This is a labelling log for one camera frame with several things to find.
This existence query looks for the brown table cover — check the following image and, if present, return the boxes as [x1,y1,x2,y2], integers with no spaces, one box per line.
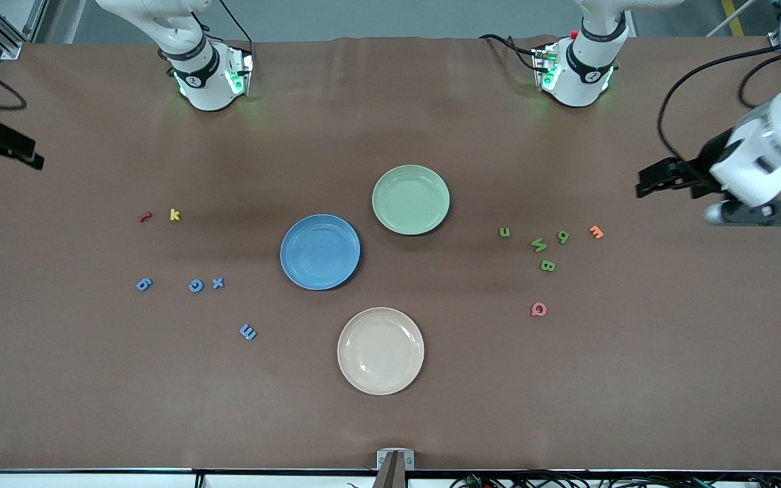
[0,35,781,472]

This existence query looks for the green plate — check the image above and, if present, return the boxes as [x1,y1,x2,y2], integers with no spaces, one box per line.
[372,165,451,237]

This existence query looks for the blue plate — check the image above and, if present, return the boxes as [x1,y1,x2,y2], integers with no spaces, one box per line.
[280,214,362,291]

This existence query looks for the beige plate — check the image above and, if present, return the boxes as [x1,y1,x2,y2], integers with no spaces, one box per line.
[337,307,426,396]

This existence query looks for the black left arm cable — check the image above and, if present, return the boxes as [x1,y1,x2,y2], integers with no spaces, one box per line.
[657,46,781,161]

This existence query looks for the black left base cable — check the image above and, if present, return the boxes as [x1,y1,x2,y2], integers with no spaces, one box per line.
[479,33,544,74]

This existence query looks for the black base cable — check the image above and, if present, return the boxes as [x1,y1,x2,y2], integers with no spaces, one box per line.
[216,0,256,48]
[479,33,544,74]

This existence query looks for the black right base cable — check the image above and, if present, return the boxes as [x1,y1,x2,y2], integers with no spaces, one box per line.
[216,0,256,48]

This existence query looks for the tangled black cables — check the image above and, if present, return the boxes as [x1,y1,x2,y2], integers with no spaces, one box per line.
[450,469,781,488]

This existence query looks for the white table edge rail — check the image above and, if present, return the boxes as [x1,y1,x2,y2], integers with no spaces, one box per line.
[0,469,781,488]

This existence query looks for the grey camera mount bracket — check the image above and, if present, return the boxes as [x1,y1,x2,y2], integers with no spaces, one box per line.
[374,449,416,488]

